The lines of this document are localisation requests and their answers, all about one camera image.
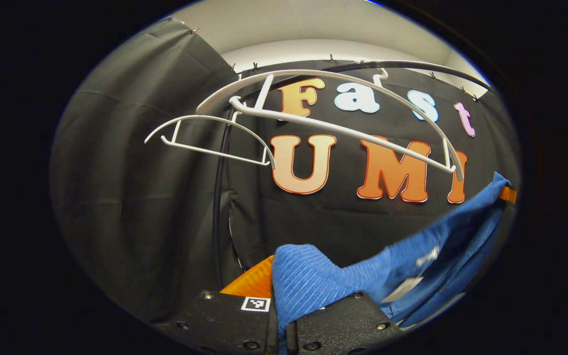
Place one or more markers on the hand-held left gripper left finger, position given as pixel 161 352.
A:
pixel 215 320

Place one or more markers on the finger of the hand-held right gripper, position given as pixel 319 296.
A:
pixel 508 195

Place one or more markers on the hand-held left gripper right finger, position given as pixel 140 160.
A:
pixel 338 325

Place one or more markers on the small white clothes hanger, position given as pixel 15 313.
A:
pixel 215 152

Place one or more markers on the large white clothes hanger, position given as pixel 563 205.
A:
pixel 264 113

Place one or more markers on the black clothes rail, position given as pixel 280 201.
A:
pixel 220 197

